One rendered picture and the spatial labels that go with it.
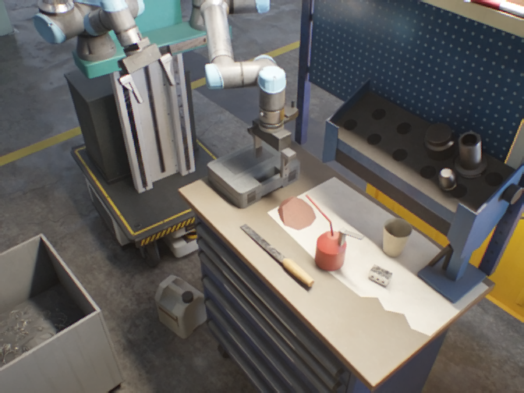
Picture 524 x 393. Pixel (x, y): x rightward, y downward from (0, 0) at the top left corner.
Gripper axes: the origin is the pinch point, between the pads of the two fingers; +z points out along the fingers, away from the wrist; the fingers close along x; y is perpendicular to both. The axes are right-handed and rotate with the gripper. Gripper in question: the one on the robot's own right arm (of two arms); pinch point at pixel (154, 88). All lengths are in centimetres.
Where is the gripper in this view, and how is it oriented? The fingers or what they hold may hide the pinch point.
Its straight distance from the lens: 177.9
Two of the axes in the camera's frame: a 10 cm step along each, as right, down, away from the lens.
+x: -7.4, 5.4, -4.1
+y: -5.8, -1.7, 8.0
